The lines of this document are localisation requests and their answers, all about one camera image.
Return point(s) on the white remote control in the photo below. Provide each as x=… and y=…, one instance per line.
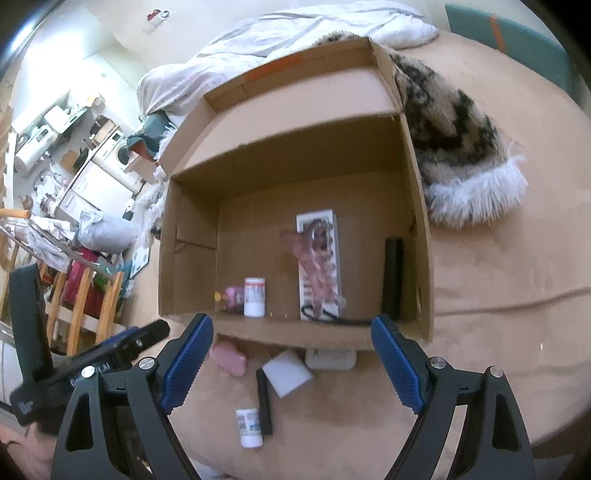
x=334, y=249

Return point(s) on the fluffy patterned blanket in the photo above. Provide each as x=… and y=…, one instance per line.
x=452, y=134

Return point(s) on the wooden rack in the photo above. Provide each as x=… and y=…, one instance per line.
x=108, y=304

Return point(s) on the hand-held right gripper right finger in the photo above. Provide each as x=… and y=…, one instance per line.
x=399, y=364

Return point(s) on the brown cardboard box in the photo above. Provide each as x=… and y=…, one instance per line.
x=258, y=240

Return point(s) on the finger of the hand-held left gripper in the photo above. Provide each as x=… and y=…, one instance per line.
x=147, y=337
x=117, y=336

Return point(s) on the small pink bottle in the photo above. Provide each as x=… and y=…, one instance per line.
x=234, y=299

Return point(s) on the pink compact case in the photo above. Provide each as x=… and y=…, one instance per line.
x=228, y=360

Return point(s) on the white foam block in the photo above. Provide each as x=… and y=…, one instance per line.
x=286, y=374

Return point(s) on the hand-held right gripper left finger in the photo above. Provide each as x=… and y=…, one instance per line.
x=187, y=364

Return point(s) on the white pill bottle red label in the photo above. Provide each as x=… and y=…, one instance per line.
x=254, y=300

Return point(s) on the grey plastic bag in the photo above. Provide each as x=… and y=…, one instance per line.
x=108, y=233

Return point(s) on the white duvet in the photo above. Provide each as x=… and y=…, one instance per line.
x=221, y=60

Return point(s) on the white charger plug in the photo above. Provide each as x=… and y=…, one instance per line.
x=330, y=360

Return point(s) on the teal padded chair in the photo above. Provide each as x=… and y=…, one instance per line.
x=154, y=129

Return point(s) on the white hanging cloth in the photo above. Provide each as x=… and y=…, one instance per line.
x=46, y=244

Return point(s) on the white water heater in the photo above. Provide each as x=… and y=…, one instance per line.
x=30, y=154

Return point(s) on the white pill bottle blue label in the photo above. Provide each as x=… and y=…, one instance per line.
x=249, y=429

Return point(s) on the small wooden table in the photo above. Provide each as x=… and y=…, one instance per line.
x=141, y=168

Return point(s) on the bathroom scale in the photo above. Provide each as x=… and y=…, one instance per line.
x=141, y=263

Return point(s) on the black stick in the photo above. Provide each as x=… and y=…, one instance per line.
x=264, y=401

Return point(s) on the teal cushion with orange stripe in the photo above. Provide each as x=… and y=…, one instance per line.
x=521, y=41

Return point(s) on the white kitchen base cabinet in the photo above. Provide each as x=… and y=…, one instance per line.
x=97, y=189

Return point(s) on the wall hook with red item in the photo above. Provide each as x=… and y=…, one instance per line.
x=157, y=14

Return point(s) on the white washing machine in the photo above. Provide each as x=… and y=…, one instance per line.
x=122, y=154

